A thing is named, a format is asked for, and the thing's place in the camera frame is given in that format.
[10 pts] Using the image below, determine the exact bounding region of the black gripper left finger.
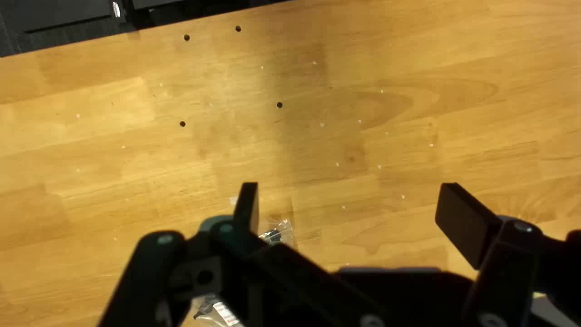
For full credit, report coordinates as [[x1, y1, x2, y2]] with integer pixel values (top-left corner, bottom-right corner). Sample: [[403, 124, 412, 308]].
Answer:
[[98, 182, 389, 327]]

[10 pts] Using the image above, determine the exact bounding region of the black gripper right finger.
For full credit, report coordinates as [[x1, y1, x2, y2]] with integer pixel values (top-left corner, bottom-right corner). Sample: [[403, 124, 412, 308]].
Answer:
[[436, 184, 581, 327]]

